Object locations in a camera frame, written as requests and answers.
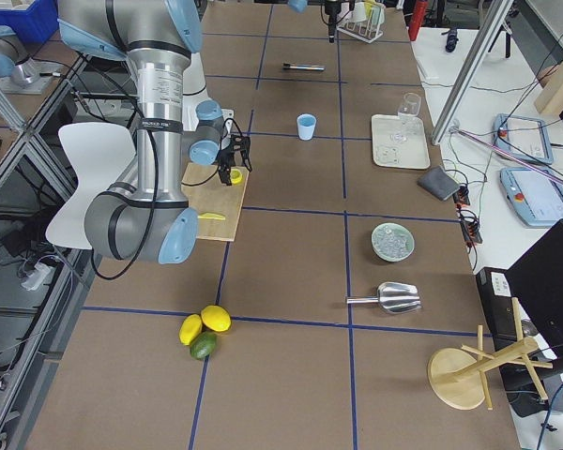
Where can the white chair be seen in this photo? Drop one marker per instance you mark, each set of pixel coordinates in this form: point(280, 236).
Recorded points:
point(100, 154)

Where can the grey folded cloth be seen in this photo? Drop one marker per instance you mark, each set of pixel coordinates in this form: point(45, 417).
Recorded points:
point(438, 183)

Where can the metal muddler stick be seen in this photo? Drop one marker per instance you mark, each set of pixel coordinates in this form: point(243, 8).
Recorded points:
point(303, 67)

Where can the black box on desk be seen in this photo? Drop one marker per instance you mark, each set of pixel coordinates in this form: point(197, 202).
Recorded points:
point(496, 300)

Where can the bamboo cutting board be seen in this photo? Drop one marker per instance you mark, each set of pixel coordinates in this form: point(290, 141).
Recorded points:
point(213, 196)

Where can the cream bear tray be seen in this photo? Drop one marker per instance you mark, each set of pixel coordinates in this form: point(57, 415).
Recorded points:
point(399, 145)

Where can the lower teach pendant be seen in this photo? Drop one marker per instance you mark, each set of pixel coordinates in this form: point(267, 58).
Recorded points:
point(535, 199)

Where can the blue storage bin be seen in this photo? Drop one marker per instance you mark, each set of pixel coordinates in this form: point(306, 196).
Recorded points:
point(34, 24)

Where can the metal ice scoop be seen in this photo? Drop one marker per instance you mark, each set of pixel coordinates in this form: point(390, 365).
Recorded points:
point(392, 297)

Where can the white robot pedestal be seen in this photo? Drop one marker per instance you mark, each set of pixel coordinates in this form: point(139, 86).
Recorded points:
point(194, 92)

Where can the dark umbrella on desk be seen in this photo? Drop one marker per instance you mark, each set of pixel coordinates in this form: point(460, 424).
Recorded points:
point(451, 40)

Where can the white power strip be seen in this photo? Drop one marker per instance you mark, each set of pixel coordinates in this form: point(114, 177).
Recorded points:
point(36, 277)

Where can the white wire cup rack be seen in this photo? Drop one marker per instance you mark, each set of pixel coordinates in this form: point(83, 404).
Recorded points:
point(362, 20)

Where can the teach pendant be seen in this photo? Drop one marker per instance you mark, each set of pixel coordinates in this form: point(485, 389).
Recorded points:
point(535, 199)
point(524, 137)

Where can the lemon half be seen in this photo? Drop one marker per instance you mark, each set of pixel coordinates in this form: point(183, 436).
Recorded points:
point(236, 176)

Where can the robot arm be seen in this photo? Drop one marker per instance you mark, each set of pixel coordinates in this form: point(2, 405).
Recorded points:
point(144, 214)
point(300, 5)

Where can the green lime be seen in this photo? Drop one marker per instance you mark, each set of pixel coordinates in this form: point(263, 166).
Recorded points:
point(203, 345)

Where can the wooden mug tree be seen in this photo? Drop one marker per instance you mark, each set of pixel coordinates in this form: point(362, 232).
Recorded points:
point(458, 376)

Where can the yellow lemon upper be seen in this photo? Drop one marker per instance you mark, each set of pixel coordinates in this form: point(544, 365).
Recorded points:
point(216, 318)

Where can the green bowl of ice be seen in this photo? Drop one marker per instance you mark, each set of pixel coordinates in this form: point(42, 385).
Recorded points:
point(392, 242)

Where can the black monitor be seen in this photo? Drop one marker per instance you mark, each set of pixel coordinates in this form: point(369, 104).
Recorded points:
point(536, 279)

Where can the upper teach pendant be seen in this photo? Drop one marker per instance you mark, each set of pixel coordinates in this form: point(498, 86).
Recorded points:
point(524, 137)

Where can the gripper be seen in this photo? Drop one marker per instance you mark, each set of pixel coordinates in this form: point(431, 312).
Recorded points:
point(224, 161)
point(331, 10)

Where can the metal rod on desk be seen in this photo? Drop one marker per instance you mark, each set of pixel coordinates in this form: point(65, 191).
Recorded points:
point(507, 155)

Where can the light blue cup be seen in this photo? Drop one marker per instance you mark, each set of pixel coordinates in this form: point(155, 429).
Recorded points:
point(306, 124)

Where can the aluminium frame post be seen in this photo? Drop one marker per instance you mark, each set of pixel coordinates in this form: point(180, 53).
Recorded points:
point(494, 18)

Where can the yellow plastic knife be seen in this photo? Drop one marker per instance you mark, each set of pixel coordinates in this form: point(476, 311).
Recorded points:
point(212, 216)

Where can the wine glass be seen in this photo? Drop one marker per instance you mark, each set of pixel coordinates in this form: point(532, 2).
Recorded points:
point(407, 111)

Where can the yellow lemon left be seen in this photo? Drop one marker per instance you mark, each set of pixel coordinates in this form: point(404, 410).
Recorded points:
point(190, 329)

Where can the yellow lemon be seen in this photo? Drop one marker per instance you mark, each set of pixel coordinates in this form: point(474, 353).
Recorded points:
point(216, 318)
point(190, 329)

